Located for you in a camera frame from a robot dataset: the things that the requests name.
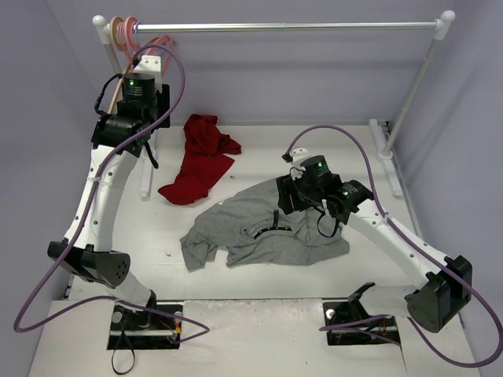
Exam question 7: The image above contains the grey t shirt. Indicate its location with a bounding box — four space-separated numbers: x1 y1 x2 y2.
180 179 350 272

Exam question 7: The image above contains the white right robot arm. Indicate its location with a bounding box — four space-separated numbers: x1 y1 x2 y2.
276 148 472 333

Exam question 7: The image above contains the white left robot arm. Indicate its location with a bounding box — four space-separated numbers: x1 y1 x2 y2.
47 73 166 330

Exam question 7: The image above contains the pink plastic hanger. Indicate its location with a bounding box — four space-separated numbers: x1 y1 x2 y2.
116 16 174 76

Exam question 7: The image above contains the red t shirt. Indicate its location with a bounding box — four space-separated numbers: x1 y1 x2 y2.
158 114 242 205

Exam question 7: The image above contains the white metal clothes rack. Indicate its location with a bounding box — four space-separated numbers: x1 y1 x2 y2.
92 9 456 197

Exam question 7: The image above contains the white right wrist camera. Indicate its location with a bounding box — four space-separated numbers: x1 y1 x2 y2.
281 148 311 166

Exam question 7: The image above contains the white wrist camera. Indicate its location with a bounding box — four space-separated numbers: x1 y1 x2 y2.
133 55 163 85
281 148 311 166

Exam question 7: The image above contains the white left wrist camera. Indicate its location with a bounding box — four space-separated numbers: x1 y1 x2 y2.
133 55 163 85

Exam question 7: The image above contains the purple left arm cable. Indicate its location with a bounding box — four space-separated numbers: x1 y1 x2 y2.
13 43 210 349

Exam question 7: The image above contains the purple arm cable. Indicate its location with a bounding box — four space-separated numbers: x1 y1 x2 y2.
286 124 503 368
13 43 210 349

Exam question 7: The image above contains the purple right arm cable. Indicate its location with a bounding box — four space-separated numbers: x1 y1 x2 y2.
286 124 503 368

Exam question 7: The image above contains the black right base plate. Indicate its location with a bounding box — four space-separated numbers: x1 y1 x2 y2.
322 300 401 346

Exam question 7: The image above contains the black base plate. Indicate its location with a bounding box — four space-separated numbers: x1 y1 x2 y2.
107 305 182 350
322 300 401 346

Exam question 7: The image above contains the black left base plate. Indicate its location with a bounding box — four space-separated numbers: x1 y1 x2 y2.
107 305 182 350

